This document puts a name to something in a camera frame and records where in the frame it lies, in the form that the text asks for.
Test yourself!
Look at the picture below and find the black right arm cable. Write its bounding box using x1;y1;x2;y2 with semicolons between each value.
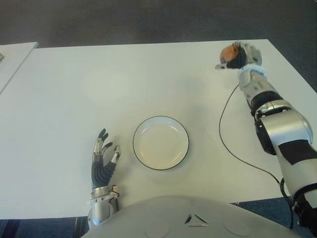
218;84;297;230

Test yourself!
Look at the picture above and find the white plate with black rim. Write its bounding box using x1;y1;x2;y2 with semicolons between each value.
132;116;190;171

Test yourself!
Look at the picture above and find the grey robot torso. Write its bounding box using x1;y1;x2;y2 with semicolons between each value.
81;195;303;238

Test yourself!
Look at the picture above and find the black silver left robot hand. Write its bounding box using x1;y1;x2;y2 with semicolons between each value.
91;128;121;191

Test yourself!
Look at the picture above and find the red yellow apple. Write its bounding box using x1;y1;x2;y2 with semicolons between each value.
220;44;240;64

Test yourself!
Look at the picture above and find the white side table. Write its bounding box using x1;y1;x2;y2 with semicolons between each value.
0;42;40;95

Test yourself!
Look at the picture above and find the grey table leg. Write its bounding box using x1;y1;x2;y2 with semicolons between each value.
73;216;90;238

